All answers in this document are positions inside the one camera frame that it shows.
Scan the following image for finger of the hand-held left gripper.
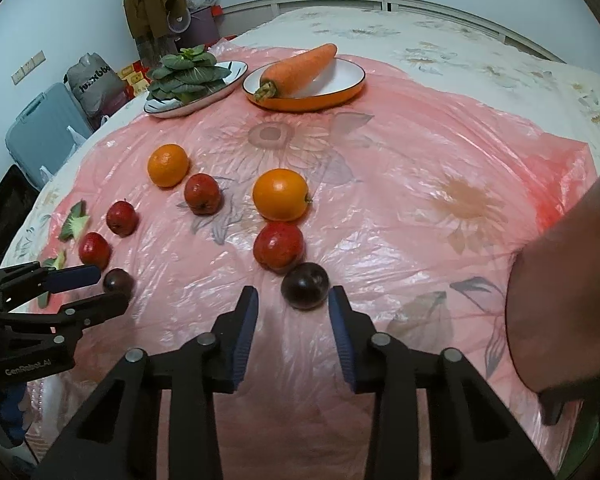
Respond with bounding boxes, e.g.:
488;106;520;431
0;261;103;313
0;293;131;335

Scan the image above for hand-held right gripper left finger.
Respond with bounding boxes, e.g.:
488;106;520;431
32;286;260;480

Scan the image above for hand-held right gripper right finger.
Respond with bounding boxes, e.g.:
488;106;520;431
328;285;556;480

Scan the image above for dark plum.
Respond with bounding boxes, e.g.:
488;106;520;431
280;262;330;310
103;268;135;296

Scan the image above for large red apple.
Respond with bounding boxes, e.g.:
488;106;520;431
253;221;306;273

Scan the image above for large orange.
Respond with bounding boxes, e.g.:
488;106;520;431
252;168;313;223

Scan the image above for small orange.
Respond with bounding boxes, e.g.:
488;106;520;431
147;144;190;189

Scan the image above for person's right forearm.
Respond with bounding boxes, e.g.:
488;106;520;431
505;152;600;396

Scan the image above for black chair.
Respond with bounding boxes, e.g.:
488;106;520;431
0;164;42;272

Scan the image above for pink plastic sheet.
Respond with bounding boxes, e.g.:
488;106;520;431
25;45;593;480

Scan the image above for light blue suitcase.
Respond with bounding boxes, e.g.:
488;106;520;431
5;82;94;192

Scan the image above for grey bag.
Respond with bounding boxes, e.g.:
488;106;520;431
64;53;129;117

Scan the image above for red boxes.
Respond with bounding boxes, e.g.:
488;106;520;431
117;60;154;99

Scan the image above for bok choy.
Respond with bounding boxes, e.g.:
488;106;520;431
146;45;231;104

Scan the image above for orange rimmed plate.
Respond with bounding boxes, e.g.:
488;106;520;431
242;58;367;112

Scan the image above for white plate dark rim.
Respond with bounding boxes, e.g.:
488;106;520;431
144;60;249;119

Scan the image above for carrot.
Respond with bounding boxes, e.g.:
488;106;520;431
253;43;339;103

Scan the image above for white round fan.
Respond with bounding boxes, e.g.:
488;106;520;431
167;9;192;37

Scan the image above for purple bin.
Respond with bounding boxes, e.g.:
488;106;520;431
181;6;222;49

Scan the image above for olive hanging coat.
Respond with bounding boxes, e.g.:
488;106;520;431
123;0;189;63

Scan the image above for floral blanket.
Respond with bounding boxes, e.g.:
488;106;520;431
0;6;600;480

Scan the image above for wall socket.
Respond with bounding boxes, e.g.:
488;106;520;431
11;50;47;86

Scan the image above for pale bed frame board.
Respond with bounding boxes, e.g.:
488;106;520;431
220;0;567;64

